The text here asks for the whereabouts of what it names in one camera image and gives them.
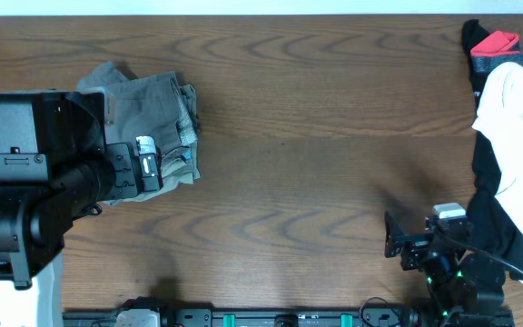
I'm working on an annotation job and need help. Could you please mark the grey shorts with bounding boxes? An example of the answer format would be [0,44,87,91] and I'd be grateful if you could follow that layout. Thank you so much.
[75,61,199,158]

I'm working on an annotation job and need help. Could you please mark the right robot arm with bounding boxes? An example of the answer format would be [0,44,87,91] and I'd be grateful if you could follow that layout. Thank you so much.
[384,209,515,327]

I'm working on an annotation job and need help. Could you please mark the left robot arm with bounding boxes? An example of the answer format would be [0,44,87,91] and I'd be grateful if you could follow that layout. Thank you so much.
[0,90,163,326]

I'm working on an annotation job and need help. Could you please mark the black garment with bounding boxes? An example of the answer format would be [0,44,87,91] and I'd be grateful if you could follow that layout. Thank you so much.
[461,19,523,270]

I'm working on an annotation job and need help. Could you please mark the folded khaki shorts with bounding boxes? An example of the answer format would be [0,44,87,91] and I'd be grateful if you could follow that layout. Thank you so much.
[106,80,201,203]

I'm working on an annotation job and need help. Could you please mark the red and grey garment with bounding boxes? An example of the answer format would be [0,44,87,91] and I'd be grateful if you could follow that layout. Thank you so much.
[470,31,523,74]

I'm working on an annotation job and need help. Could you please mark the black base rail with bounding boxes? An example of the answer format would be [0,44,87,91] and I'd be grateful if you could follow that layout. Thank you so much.
[62,297,515,327]

